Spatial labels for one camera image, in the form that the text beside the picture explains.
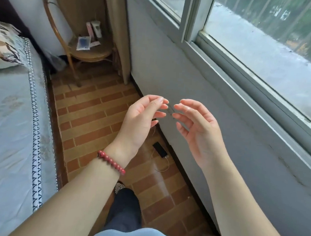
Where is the person's right hand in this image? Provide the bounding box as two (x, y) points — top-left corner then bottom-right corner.
(167, 98), (234, 172)

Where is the person's left hand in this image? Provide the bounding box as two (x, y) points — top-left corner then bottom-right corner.
(106, 91), (170, 171)

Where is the person's right forearm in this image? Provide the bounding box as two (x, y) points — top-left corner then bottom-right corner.
(199, 154), (307, 236)

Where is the person's left forearm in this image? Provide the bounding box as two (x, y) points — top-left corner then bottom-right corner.
(9, 151), (126, 236)

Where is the person's patterned slipper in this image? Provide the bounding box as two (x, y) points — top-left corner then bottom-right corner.
(114, 182), (126, 195)

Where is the person's dark trouser leg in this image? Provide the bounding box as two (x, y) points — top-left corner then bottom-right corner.
(103, 187), (145, 234)

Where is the black phone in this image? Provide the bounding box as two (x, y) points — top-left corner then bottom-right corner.
(151, 141), (169, 159)

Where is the beige curtain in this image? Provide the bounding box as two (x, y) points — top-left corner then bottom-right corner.
(96, 0), (136, 85)

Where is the blue packet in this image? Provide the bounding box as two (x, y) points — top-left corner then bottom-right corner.
(76, 35), (92, 52)

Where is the grey plastic bag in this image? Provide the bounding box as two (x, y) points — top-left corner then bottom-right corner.
(44, 51), (70, 73)

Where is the white tube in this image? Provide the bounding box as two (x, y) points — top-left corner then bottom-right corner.
(90, 20), (104, 39)

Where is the pink tube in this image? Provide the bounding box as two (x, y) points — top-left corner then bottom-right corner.
(84, 22), (96, 41)

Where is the white quilted mattress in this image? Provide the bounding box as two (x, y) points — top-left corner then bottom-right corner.
(0, 36), (70, 236)

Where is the wicker chair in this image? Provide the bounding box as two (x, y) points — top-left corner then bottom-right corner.
(36, 0), (122, 90)

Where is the floral pillow with white towel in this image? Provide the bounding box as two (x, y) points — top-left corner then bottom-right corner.
(0, 19), (28, 75)

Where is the red bead bracelet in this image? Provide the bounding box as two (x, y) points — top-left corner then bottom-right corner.
(95, 150), (128, 176)

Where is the thin white cable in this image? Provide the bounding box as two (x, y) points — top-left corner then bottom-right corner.
(148, 127), (174, 175)

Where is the grey window frame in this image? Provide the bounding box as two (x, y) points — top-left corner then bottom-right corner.
(111, 0), (311, 183)

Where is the dark wooden bed frame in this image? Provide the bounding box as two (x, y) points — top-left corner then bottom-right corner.
(33, 59), (79, 188)

